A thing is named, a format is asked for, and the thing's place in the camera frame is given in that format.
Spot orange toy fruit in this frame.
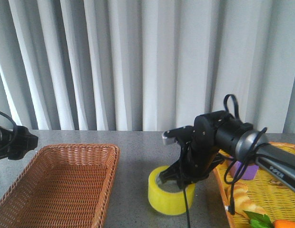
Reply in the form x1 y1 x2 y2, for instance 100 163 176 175
273 219 295 228

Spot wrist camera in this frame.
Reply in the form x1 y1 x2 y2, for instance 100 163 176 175
162 125 194 145

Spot grey pleated curtain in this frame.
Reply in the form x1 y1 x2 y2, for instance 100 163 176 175
0 0 295 133

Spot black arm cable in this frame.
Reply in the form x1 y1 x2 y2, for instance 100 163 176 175
182 94 268 228
0 108 18 152

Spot yellow packing tape roll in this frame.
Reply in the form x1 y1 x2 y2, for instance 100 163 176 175
147 165 196 216

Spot green toy leaves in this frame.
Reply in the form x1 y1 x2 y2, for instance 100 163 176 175
244 211 274 228

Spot purple cube block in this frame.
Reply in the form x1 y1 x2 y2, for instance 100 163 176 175
229 161 259 180

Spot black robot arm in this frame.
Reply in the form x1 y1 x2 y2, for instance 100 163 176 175
159 111 295 192

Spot toy bread croissant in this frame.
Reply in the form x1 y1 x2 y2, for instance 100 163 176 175
233 182 268 219

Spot yellow wicker basket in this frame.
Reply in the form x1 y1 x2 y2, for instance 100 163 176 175
213 142 295 228

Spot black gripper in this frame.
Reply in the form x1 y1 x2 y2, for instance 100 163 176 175
159 111 233 190
0 125 38 160

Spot brown wicker basket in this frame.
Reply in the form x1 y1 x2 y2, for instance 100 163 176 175
0 144 120 228

